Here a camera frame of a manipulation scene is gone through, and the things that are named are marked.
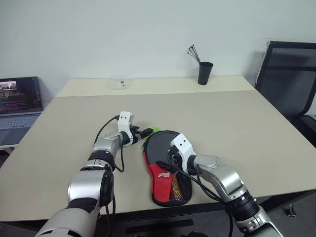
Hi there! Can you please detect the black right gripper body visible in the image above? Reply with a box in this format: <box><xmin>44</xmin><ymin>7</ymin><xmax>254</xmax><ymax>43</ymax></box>
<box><xmin>166</xmin><ymin>145</ymin><xmax>185</xmax><ymax>171</ymax></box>

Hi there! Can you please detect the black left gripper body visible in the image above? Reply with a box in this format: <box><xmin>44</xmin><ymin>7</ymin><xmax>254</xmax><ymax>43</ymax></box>
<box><xmin>128</xmin><ymin>125</ymin><xmax>146</xmax><ymax>143</ymax></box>

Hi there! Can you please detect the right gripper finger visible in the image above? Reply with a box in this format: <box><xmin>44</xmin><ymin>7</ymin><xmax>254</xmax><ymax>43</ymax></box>
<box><xmin>156</xmin><ymin>160</ymin><xmax>174</xmax><ymax>171</ymax></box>

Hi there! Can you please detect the black red paddle case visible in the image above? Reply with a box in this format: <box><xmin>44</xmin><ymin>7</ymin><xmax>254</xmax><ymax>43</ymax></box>
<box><xmin>142</xmin><ymin>129</ymin><xmax>193</xmax><ymax>207</ymax></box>

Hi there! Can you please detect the clear plastic box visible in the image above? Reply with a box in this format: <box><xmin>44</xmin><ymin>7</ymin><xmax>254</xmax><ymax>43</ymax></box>
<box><xmin>107</xmin><ymin>78</ymin><xmax>131</xmax><ymax>90</ymax></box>

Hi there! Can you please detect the black table crossbar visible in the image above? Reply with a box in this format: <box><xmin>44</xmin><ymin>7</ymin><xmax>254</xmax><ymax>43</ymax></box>
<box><xmin>125</xmin><ymin>218</ymin><xmax>195</xmax><ymax>235</ymax></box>

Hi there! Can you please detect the black plastic cup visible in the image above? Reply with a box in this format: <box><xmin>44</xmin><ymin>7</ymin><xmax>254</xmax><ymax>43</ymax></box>
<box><xmin>197</xmin><ymin>61</ymin><xmax>214</xmax><ymax>86</ymax></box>

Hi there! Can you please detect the grey open laptop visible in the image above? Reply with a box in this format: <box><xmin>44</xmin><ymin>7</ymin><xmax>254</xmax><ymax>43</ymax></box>
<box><xmin>0</xmin><ymin>76</ymin><xmax>44</xmax><ymax>146</ymax></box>

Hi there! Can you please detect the white side table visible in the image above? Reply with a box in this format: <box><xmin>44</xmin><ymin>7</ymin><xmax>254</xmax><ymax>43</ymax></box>
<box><xmin>0</xmin><ymin>143</ymin><xmax>18</xmax><ymax>156</ymax></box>

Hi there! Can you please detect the black mesh office chair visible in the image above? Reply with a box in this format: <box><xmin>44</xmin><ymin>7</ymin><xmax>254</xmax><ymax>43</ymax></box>
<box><xmin>255</xmin><ymin>40</ymin><xmax>316</xmax><ymax>151</ymax></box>

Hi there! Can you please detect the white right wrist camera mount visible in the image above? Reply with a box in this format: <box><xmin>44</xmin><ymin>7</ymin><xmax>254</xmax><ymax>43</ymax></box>
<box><xmin>170</xmin><ymin>133</ymin><xmax>197</xmax><ymax>171</ymax></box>

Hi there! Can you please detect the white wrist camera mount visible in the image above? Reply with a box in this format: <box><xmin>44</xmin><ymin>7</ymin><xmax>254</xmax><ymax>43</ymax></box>
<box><xmin>170</xmin><ymin>133</ymin><xmax>197</xmax><ymax>171</ymax></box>
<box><xmin>117</xmin><ymin>111</ymin><xmax>139</xmax><ymax>145</ymax></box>

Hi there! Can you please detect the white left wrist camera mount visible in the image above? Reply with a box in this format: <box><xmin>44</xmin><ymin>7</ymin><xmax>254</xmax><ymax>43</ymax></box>
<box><xmin>117</xmin><ymin>111</ymin><xmax>139</xmax><ymax>145</ymax></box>

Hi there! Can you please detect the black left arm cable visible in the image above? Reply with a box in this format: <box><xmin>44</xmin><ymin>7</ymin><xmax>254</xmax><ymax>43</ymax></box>
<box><xmin>95</xmin><ymin>115</ymin><xmax>125</xmax><ymax>215</ymax></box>

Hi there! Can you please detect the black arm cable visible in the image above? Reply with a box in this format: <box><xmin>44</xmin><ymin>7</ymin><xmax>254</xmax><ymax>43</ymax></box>
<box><xmin>95</xmin><ymin>115</ymin><xmax>125</xmax><ymax>215</ymax></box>
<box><xmin>169</xmin><ymin>161</ymin><xmax>235</xmax><ymax>237</ymax></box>

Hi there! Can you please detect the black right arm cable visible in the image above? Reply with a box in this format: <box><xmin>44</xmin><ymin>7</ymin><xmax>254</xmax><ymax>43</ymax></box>
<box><xmin>169</xmin><ymin>161</ymin><xmax>235</xmax><ymax>237</ymax></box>

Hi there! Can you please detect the black table frame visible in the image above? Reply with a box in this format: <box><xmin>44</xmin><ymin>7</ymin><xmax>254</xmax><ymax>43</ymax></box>
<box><xmin>98</xmin><ymin>195</ymin><xmax>316</xmax><ymax>220</ymax></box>

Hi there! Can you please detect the black cable tie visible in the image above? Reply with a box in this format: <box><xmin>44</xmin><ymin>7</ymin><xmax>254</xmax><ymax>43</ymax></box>
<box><xmin>187</xmin><ymin>49</ymin><xmax>201</xmax><ymax>63</ymax></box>
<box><xmin>188</xmin><ymin>47</ymin><xmax>201</xmax><ymax>63</ymax></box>
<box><xmin>192</xmin><ymin>44</ymin><xmax>201</xmax><ymax>63</ymax></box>
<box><xmin>187</xmin><ymin>52</ymin><xmax>201</xmax><ymax>63</ymax></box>

